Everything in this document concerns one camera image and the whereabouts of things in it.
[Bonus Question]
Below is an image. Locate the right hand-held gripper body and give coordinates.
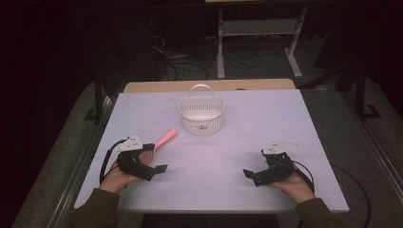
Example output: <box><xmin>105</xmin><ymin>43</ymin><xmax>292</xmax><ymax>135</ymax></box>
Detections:
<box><xmin>253</xmin><ymin>141</ymin><xmax>301</xmax><ymax>187</ymax></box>

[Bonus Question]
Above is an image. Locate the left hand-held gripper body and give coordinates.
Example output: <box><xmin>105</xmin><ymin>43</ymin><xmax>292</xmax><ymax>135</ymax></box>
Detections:
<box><xmin>114</xmin><ymin>135</ymin><xmax>157</xmax><ymax>182</ymax></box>

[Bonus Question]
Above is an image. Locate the white metal desk frame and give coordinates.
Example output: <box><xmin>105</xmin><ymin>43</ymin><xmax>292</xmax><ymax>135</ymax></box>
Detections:
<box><xmin>216</xmin><ymin>5</ymin><xmax>309</xmax><ymax>80</ymax></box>

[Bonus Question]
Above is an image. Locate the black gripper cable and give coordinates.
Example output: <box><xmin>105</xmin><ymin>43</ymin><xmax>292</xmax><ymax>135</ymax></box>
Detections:
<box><xmin>291</xmin><ymin>159</ymin><xmax>373</xmax><ymax>228</ymax></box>
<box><xmin>99</xmin><ymin>138</ymin><xmax>128</xmax><ymax>185</ymax></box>

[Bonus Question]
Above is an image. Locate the pink hair brush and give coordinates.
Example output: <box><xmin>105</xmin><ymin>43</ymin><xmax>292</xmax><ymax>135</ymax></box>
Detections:
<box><xmin>138</xmin><ymin>127</ymin><xmax>179</xmax><ymax>166</ymax></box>

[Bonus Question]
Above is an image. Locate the white board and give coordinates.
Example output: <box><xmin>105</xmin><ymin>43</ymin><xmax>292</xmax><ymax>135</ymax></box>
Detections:
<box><xmin>73</xmin><ymin>88</ymin><xmax>350</xmax><ymax>214</ymax></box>

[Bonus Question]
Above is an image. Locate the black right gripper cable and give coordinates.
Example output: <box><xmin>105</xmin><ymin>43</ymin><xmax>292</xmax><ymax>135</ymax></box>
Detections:
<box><xmin>291</xmin><ymin>159</ymin><xmax>373</xmax><ymax>228</ymax></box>

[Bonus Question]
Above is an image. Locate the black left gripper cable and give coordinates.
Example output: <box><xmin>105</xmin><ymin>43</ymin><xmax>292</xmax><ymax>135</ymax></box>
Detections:
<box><xmin>99</xmin><ymin>138</ymin><xmax>128</xmax><ymax>185</ymax></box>

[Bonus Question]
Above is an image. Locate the white plastic basket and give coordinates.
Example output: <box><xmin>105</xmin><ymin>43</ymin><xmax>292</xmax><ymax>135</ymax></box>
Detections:
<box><xmin>178</xmin><ymin>83</ymin><xmax>225</xmax><ymax>137</ymax></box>

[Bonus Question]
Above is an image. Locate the person's left hand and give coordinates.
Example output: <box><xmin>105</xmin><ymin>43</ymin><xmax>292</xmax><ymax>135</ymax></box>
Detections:
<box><xmin>99</xmin><ymin>161</ymin><xmax>144</xmax><ymax>195</ymax></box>

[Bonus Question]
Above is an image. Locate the person's right hand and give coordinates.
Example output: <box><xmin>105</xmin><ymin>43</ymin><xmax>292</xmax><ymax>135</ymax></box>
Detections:
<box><xmin>267</xmin><ymin>172</ymin><xmax>317</xmax><ymax>204</ymax></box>

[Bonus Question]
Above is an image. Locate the black metal stand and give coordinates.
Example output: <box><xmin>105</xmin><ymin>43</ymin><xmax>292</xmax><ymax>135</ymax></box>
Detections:
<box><xmin>83</xmin><ymin>75</ymin><xmax>106</xmax><ymax>125</ymax></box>
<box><xmin>354</xmin><ymin>61</ymin><xmax>382</xmax><ymax>123</ymax></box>

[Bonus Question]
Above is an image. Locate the tangle of black floor cables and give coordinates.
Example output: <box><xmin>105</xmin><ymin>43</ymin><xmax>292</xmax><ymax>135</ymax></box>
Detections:
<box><xmin>150</xmin><ymin>33</ymin><xmax>264</xmax><ymax>82</ymax></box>

